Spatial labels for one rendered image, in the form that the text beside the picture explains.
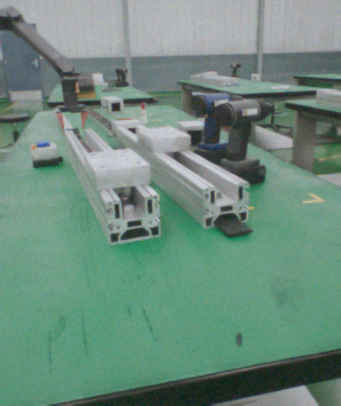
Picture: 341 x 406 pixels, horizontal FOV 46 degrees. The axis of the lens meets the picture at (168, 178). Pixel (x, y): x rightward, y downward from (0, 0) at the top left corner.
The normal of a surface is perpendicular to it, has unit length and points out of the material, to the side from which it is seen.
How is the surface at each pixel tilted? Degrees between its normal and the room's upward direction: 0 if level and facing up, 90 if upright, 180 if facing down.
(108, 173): 90
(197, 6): 90
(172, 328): 0
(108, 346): 0
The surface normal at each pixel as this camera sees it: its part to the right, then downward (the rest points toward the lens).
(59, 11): 0.22, 0.28
